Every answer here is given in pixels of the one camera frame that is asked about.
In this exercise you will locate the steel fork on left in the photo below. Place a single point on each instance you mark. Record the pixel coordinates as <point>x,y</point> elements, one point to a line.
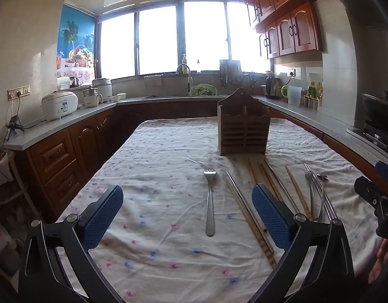
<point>210,175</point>

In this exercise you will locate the black wok on stove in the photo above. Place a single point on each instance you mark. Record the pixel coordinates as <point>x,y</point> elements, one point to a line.
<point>376,108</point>

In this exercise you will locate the wooden utensil holder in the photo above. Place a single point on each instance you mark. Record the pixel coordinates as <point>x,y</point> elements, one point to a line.
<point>243,124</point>

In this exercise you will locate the steel spoon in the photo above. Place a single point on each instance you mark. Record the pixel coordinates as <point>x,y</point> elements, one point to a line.
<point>323,179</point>

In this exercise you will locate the black electric kettle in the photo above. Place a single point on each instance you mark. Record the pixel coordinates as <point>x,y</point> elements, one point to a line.
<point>273,85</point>

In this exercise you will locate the white small kettle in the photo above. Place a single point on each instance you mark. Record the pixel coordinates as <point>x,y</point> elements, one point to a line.
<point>92,98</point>

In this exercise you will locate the white plastic pitcher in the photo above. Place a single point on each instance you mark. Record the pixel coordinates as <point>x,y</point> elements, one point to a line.
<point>293,94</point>

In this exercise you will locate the upper wooden cabinets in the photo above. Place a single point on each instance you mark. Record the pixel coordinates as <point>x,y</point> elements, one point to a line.
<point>285,26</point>

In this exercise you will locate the chrome sink faucet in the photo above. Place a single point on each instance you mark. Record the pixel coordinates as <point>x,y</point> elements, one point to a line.
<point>184,69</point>

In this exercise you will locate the white floral tablecloth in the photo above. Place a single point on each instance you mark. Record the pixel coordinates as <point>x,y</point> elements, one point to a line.
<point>156,249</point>

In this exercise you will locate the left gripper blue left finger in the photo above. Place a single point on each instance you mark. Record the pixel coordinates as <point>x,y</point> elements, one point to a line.
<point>97,217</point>

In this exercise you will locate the steel fork on right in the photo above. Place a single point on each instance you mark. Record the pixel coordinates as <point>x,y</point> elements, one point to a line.
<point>308,177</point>

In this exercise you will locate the white pot cooker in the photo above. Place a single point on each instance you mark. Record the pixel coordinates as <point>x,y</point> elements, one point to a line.
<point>104,87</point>

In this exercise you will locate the steel fork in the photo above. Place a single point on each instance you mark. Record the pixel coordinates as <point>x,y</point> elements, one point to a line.
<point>308,177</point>
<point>210,175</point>

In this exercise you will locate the person's right hand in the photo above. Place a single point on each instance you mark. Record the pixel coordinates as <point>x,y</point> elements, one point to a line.
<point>382,259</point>

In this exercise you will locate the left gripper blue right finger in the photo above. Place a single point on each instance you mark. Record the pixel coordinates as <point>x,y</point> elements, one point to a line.
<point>276,216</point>

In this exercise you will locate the wooden chopstick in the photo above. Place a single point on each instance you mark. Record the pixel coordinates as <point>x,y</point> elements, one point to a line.
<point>270,257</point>

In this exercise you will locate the white rice cooker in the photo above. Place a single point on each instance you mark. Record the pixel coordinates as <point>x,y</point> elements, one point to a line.
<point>58,104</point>

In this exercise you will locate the tropical fruit poster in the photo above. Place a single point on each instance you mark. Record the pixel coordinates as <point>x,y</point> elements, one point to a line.
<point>76,45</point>

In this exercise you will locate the green vegetable colander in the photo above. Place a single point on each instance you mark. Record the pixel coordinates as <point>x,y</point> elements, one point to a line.
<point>203,90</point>

